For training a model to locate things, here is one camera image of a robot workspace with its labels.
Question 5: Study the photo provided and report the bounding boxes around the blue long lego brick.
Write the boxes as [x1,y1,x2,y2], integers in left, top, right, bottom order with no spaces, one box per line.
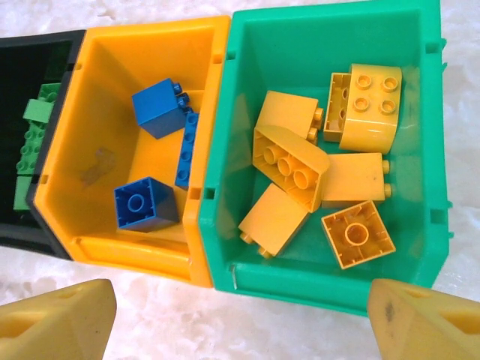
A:
[174,106,200,191]

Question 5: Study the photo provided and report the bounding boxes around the green plastic bin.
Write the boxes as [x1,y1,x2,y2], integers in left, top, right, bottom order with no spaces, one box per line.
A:
[196,0,451,318]

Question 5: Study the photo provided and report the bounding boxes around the orange plastic bin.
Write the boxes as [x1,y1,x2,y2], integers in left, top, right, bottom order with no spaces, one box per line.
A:
[35,15,232,289]

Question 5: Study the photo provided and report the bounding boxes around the green square lego brick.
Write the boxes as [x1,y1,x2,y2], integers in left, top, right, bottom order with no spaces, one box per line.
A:
[23,97,56,125]

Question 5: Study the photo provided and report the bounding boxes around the yellow square lego brick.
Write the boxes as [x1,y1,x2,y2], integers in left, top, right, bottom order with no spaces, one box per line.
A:
[256,89,326,146]
[238,182,311,260]
[320,151,395,211]
[320,199,398,270]

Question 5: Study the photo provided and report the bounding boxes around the yellow small curved lego brick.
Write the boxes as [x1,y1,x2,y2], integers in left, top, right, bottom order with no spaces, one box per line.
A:
[339,62,404,155]

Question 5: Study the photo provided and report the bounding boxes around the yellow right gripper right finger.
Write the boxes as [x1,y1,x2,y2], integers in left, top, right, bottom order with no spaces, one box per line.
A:
[366,277,480,360]

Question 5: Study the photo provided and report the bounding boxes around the green long lego brick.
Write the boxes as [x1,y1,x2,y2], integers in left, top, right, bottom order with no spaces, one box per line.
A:
[13,175,37,214]
[15,123,48,176]
[40,82,63,102]

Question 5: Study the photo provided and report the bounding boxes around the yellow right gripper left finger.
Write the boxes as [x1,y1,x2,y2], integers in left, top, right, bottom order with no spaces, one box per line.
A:
[0,277,118,360]

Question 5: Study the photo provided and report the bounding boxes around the yellow long half-round lego brick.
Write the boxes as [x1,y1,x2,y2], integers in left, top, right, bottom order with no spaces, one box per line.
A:
[253,125,331,213]

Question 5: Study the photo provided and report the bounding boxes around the blue square lego brick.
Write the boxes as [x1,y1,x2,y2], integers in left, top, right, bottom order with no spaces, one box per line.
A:
[113,175,180,234]
[130,77,191,140]

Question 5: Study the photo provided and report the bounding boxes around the black plastic bin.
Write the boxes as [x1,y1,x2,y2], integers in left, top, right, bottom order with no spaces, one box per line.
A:
[0,29,88,262]

